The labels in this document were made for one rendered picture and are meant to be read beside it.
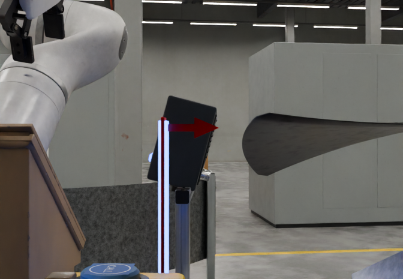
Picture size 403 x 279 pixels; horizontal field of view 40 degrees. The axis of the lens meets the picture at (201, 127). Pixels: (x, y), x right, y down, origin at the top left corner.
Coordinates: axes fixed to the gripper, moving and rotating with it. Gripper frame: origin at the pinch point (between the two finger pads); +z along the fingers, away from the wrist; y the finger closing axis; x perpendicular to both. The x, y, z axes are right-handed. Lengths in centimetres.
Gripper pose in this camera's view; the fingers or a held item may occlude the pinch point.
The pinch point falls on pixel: (39, 43)
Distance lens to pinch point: 86.3
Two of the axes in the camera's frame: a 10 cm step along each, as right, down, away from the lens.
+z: -0.5, 8.5, 5.3
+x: 9.6, 1.8, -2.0
